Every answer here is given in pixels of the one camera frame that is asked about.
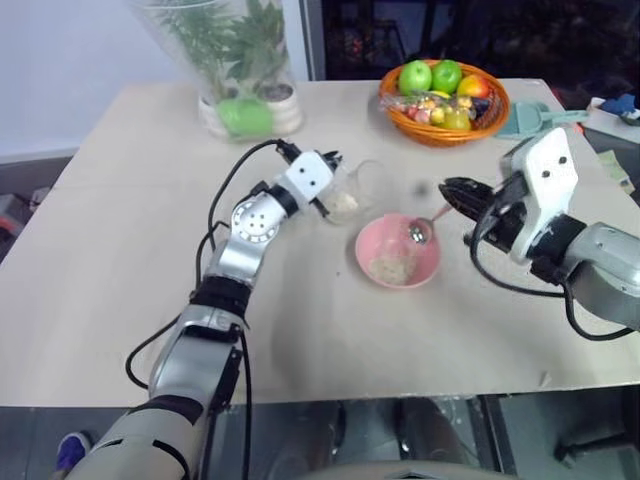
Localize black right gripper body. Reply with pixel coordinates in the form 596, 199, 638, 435
471, 171, 540, 255

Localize clear glass mug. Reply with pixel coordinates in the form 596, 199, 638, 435
318, 158, 390, 227

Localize oatmeal heap in bowl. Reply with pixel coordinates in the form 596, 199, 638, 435
368, 253, 417, 282

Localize oatmeal in mug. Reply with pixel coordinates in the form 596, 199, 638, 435
323, 191, 361, 223

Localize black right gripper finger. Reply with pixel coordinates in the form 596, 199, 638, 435
438, 182, 492, 222
443, 175, 499, 201

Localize metal spoon with pink handle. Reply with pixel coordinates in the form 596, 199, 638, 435
408, 203, 454, 247

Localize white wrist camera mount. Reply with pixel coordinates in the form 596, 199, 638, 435
498, 126, 582, 266
284, 149, 336, 212

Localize pink bowl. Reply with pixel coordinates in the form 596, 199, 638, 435
355, 212, 443, 290

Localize yellow pear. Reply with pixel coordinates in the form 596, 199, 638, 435
441, 106, 474, 132

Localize grey tray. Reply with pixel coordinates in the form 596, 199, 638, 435
583, 96, 640, 160

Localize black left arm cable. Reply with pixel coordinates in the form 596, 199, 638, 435
124, 138, 305, 480

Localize plastic bag of small fruit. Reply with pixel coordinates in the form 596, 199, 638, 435
380, 91, 503, 132

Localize plastic wrapped potted plants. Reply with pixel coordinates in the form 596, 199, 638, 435
125, 0, 305, 145

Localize green paper note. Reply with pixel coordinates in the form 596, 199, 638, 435
601, 149, 637, 193

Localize teal plastic dustpan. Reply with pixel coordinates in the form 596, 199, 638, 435
496, 100, 592, 141

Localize green apple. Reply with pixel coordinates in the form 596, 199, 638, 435
431, 59, 464, 95
397, 60, 433, 95

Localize red yellow apple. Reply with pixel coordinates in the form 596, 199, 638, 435
456, 74, 492, 100

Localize blue cloth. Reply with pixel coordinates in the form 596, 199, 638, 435
596, 91, 640, 122

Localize orange woven fruit basket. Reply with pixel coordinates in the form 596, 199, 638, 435
377, 60, 512, 148

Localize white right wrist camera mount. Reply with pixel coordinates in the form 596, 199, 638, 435
498, 126, 582, 266

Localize bright green cup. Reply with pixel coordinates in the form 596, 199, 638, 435
216, 97, 276, 137

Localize blue shoe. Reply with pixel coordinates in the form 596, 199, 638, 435
55, 432, 95, 472

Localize grey window frame post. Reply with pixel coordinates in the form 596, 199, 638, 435
298, 0, 328, 82

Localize grey red box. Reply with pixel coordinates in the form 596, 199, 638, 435
0, 186, 52, 238

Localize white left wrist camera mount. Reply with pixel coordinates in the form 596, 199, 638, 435
284, 149, 336, 212

